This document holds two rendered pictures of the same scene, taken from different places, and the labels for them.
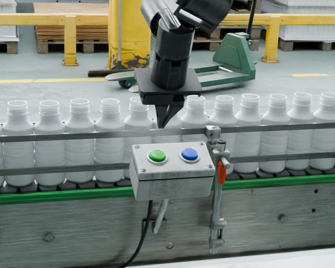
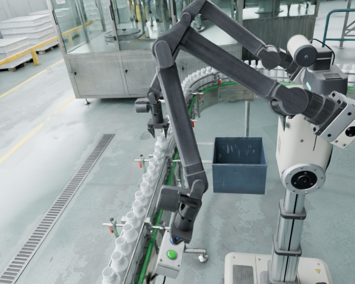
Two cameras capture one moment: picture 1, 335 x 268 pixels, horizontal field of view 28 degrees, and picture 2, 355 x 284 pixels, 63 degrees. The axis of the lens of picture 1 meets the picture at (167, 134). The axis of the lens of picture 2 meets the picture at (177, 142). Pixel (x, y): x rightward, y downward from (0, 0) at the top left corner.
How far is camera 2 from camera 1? 1.01 m
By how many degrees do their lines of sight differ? 56
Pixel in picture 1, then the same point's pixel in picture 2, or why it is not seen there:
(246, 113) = (143, 201)
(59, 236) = not seen: outside the picture
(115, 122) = (125, 260)
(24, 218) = not seen: outside the picture
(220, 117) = (141, 213)
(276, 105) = (147, 188)
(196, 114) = (136, 221)
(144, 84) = (185, 235)
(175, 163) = (177, 249)
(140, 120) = (128, 248)
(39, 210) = not seen: outside the picture
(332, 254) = (69, 210)
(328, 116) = (156, 175)
